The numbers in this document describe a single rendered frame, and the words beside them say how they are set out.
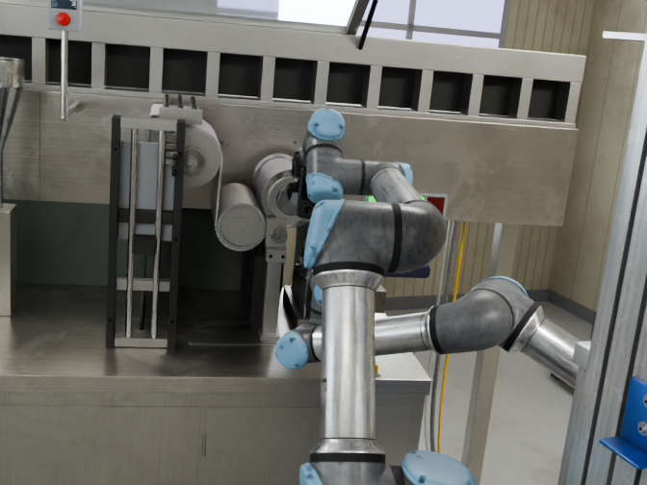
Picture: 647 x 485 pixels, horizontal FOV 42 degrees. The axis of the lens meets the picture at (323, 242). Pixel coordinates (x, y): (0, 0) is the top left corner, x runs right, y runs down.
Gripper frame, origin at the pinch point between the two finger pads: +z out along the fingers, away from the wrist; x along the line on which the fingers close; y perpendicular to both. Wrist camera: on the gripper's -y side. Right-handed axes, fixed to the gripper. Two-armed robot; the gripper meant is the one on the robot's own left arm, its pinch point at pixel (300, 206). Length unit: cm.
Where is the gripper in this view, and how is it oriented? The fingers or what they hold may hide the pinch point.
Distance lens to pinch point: 206.6
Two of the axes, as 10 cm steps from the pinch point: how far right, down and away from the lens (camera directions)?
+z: -1.9, 4.2, 8.9
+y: -0.4, -9.1, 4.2
